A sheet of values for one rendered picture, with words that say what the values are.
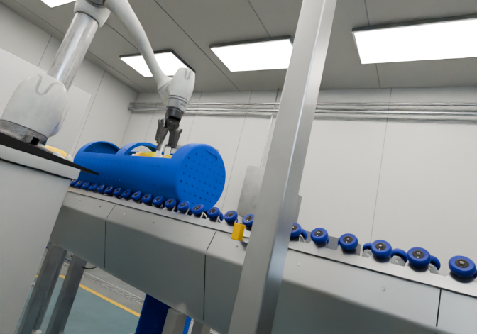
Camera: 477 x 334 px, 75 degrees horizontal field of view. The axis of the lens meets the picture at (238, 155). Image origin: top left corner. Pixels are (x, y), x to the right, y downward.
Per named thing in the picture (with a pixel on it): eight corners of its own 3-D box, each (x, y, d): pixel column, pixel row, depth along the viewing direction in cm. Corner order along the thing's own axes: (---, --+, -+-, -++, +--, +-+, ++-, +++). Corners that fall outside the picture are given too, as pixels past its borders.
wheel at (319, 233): (329, 227, 80) (331, 233, 81) (314, 224, 83) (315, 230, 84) (323, 240, 77) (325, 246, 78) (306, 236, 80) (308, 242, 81)
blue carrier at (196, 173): (166, 203, 112) (190, 131, 120) (63, 181, 167) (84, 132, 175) (215, 220, 133) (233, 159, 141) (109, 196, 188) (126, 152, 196)
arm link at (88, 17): (6, 123, 117) (14, 134, 136) (52, 139, 124) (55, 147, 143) (84, -33, 137) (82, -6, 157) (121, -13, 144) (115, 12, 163)
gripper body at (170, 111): (173, 106, 137) (167, 126, 136) (187, 114, 144) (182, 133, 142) (162, 107, 142) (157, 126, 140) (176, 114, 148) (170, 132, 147)
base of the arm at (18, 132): (2, 134, 95) (11, 118, 96) (-22, 132, 107) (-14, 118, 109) (59, 157, 109) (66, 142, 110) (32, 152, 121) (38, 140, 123)
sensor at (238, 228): (238, 240, 86) (241, 223, 88) (229, 238, 88) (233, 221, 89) (253, 244, 92) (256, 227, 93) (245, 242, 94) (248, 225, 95)
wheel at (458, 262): (477, 256, 61) (476, 263, 62) (449, 251, 64) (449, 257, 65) (475, 274, 58) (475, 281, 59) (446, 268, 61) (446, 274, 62)
